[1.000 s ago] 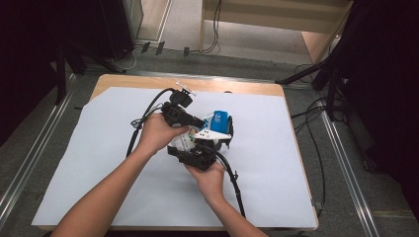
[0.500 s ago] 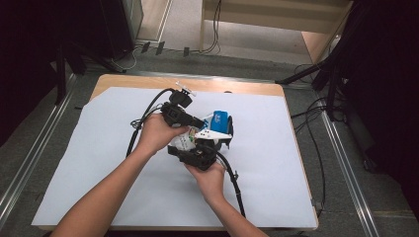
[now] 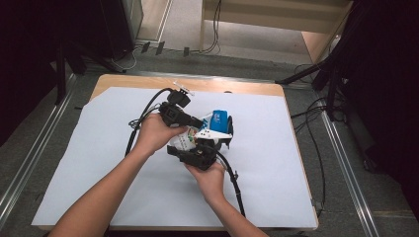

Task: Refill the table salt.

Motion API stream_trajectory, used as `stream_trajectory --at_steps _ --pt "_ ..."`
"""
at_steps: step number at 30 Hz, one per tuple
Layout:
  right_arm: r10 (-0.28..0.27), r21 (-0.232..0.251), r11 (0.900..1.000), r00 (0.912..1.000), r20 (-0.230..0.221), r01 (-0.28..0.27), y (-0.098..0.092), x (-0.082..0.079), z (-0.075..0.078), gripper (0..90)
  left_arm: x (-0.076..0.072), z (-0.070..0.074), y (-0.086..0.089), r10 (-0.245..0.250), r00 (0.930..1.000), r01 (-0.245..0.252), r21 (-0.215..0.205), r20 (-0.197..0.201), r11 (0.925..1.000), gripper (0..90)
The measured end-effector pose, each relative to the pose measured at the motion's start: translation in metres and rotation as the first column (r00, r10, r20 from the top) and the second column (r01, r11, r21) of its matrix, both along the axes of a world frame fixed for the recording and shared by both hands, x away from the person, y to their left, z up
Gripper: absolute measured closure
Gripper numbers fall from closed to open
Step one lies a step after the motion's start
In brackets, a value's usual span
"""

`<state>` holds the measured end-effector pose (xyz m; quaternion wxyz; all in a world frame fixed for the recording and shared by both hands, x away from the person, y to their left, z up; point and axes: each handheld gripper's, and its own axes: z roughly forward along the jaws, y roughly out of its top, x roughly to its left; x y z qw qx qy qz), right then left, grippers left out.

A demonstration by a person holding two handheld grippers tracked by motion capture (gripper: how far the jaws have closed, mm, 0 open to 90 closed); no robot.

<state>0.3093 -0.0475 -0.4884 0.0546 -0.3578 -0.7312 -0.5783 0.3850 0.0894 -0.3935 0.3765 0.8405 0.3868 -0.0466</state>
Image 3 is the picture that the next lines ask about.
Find person's right hand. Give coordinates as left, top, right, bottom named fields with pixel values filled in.
left=184, top=161, right=226, bottom=204

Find light wooden bench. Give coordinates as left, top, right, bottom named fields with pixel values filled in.
left=199, top=0, right=355, bottom=64

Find white paper sheet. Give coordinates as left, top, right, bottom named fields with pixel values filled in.
left=32, top=86, right=318, bottom=230

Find person's left hand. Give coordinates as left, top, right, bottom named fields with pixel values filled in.
left=134, top=113, right=188, bottom=156

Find blue and white snack bag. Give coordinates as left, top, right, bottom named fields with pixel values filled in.
left=169, top=110, right=231, bottom=152

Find wooden table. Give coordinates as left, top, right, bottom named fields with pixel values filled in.
left=38, top=73, right=320, bottom=231

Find white floor cable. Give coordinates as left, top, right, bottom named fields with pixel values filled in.
left=110, top=45, right=138, bottom=72

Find hand-held gripper cable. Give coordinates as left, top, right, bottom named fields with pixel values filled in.
left=125, top=87, right=175, bottom=158
left=213, top=151, right=247, bottom=219

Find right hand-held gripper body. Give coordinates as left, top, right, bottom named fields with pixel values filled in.
left=177, top=128, right=231, bottom=172

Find metal floor rail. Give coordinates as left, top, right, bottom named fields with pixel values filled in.
left=0, top=73, right=77, bottom=229
left=320, top=108, right=380, bottom=237

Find black floor cables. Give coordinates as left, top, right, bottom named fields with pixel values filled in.
left=290, top=63, right=331, bottom=218

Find black hanging cables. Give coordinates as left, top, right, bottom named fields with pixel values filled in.
left=201, top=0, right=222, bottom=54

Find black stand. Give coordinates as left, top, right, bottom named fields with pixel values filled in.
left=275, top=48, right=351, bottom=122
left=53, top=39, right=127, bottom=107

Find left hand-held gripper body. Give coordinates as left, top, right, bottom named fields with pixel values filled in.
left=158, top=81, right=196, bottom=128

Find left hand-held gripper cable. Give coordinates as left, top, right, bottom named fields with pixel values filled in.
left=125, top=87, right=175, bottom=158

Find right hand-held gripper cable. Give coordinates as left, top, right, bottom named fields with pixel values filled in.
left=213, top=151, right=247, bottom=219

